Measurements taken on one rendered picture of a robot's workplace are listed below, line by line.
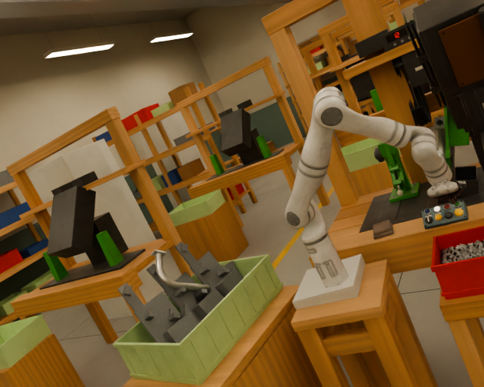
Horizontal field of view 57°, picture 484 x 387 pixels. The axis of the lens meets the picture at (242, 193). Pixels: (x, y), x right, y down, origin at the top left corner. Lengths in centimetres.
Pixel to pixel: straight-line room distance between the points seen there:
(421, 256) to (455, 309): 36
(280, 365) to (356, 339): 37
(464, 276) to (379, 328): 31
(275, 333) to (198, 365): 35
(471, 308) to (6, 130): 823
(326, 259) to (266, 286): 44
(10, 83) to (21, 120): 71
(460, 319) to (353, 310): 31
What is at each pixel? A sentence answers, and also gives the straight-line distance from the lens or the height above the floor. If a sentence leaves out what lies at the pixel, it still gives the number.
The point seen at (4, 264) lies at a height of 94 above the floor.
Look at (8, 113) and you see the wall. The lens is 907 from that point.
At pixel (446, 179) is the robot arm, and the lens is 153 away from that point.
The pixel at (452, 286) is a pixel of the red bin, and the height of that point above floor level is 84.
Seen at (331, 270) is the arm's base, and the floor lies 95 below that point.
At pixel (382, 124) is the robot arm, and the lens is 134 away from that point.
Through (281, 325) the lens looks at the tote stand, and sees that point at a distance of 185.
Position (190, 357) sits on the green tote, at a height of 89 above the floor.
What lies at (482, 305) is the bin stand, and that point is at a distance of 151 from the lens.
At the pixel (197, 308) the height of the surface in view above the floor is 91.
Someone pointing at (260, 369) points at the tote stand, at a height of 70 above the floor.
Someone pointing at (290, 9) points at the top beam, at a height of 191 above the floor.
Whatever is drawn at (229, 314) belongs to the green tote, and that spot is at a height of 90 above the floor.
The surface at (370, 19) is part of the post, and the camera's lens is 223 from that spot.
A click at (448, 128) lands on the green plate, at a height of 119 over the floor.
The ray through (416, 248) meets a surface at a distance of 181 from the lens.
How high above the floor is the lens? 160
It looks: 10 degrees down
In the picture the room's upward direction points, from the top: 25 degrees counter-clockwise
